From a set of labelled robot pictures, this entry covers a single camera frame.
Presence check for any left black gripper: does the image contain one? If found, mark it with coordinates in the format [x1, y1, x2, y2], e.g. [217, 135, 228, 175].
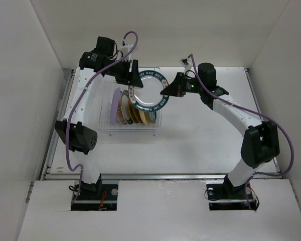
[105, 58, 143, 88]

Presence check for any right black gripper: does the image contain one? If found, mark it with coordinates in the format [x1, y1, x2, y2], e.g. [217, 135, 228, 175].
[161, 72, 205, 97]

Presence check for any green rim white plate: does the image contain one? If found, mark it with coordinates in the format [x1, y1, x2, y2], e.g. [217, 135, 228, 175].
[128, 70, 169, 112]

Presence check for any purple plate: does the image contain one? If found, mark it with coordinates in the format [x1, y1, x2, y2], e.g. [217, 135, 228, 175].
[109, 87, 121, 125]

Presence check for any white wire dish rack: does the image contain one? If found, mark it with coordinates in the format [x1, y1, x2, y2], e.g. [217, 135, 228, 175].
[98, 67, 169, 135]

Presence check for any blue floral plate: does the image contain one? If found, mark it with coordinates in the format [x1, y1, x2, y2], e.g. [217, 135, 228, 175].
[149, 112, 157, 123]

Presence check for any yellow brown patterned plate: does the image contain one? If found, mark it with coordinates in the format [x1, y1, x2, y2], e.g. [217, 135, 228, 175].
[128, 102, 139, 124]

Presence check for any beige plate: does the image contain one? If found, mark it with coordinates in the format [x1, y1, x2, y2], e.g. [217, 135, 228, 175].
[139, 111, 151, 125]

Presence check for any orange pattern white plate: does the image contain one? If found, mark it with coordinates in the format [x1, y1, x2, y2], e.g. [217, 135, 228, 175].
[116, 97, 127, 125]

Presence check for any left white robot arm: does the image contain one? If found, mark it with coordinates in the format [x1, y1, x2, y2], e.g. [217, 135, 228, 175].
[55, 37, 143, 199]

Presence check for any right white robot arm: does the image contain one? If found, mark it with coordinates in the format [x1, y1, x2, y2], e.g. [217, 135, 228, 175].
[161, 63, 280, 199]

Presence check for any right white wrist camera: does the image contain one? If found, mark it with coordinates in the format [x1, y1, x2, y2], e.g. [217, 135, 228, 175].
[180, 58, 192, 72]

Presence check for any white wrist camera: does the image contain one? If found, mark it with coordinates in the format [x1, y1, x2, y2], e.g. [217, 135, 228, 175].
[180, 58, 192, 72]
[119, 43, 134, 55]

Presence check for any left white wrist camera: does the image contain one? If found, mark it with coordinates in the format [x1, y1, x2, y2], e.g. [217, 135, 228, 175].
[119, 43, 134, 55]

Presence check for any metal rail front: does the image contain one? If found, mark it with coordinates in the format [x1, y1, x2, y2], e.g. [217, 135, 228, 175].
[45, 173, 281, 181]

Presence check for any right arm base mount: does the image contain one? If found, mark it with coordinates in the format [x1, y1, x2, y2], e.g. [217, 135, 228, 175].
[204, 183, 260, 211]

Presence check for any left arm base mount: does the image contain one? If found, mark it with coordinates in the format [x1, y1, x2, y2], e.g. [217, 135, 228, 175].
[68, 184, 118, 211]

